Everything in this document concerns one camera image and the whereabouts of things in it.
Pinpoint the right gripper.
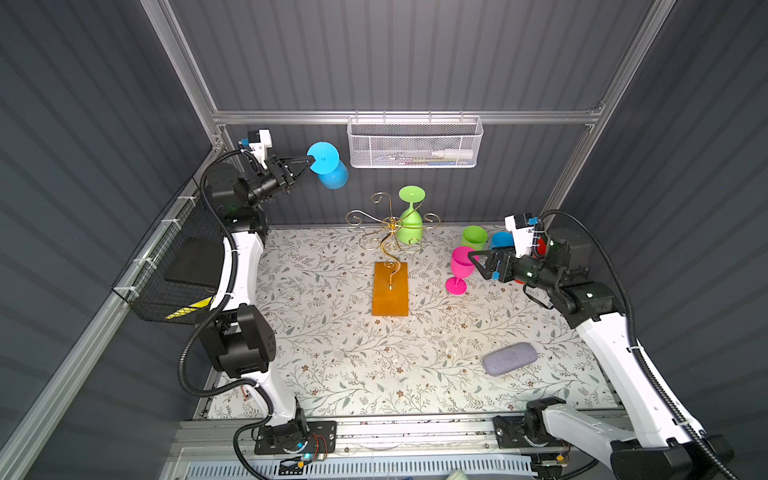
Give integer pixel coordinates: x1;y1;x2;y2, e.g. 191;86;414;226
467;242;557;293

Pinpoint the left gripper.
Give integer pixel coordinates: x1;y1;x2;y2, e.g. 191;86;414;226
244;157;312;214

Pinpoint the pink wine glass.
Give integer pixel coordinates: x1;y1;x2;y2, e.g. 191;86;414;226
445;246;475;295

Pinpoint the blue wine glass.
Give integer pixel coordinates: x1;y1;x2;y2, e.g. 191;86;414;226
307;142;348;190
489;231;515;249

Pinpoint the green wine glass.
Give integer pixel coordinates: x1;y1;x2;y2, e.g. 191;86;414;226
461;225;488;251
397;185;426;245

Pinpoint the red wine glass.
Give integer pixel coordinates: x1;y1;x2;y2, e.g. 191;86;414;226
536;237;547;258

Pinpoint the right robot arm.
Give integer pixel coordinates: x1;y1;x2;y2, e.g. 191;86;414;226
468;227;734;479

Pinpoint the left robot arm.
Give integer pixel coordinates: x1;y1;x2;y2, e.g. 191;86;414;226
177;152;314;452

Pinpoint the orange wooden rack base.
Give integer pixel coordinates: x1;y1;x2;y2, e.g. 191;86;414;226
372;262;409;317

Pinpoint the grey oblong case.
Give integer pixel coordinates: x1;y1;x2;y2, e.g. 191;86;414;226
482;342;538;377

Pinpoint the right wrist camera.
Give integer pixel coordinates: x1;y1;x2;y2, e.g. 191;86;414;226
504;212;540;258

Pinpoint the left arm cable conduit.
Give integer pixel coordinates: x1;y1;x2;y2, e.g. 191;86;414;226
177;148;277;480

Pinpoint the white mesh wall basket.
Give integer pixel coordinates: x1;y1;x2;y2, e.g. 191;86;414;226
347;114;484;169

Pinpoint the gold wire glass rack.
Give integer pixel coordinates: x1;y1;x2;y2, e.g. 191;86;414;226
345;191;442;263

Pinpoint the black wire side basket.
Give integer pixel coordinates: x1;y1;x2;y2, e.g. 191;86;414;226
112;176;260;328

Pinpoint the front mounting rail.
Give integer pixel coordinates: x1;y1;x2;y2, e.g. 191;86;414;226
160;413;593;479

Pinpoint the aluminium frame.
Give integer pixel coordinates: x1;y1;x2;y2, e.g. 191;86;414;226
1;1;673;479

